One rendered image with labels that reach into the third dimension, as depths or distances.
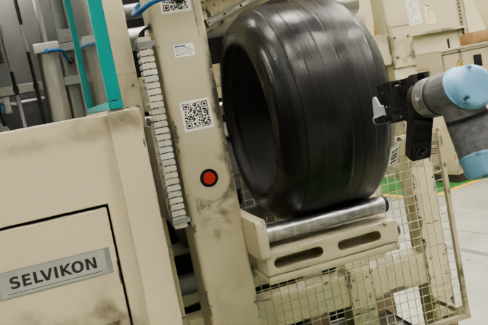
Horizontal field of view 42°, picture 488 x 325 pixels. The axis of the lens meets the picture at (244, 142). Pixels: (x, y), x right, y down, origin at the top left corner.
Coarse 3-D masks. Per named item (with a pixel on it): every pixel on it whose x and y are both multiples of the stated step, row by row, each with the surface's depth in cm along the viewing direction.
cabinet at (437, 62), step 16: (464, 48) 602; (480, 48) 618; (432, 64) 594; (448, 64) 590; (464, 64) 602; (480, 64) 612; (432, 144) 614; (448, 144) 598; (432, 160) 618; (448, 160) 601; (448, 176) 607; (464, 176) 601
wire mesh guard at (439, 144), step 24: (432, 168) 224; (432, 216) 224; (408, 240) 222; (456, 240) 227; (384, 264) 220; (432, 264) 225; (456, 264) 228; (288, 288) 210; (312, 312) 213; (336, 312) 215
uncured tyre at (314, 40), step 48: (288, 0) 166; (240, 48) 187; (288, 48) 147; (336, 48) 148; (240, 96) 196; (288, 96) 144; (336, 96) 145; (240, 144) 188; (288, 144) 147; (336, 144) 147; (384, 144) 152; (288, 192) 154; (336, 192) 156
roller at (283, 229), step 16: (336, 208) 162; (352, 208) 162; (368, 208) 163; (384, 208) 164; (272, 224) 157; (288, 224) 157; (304, 224) 158; (320, 224) 159; (336, 224) 161; (272, 240) 156
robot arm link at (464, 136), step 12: (456, 120) 108; (468, 120) 107; (480, 120) 107; (456, 132) 109; (468, 132) 107; (480, 132) 107; (456, 144) 110; (468, 144) 108; (480, 144) 107; (468, 156) 108; (480, 156) 107; (468, 168) 109; (480, 168) 107
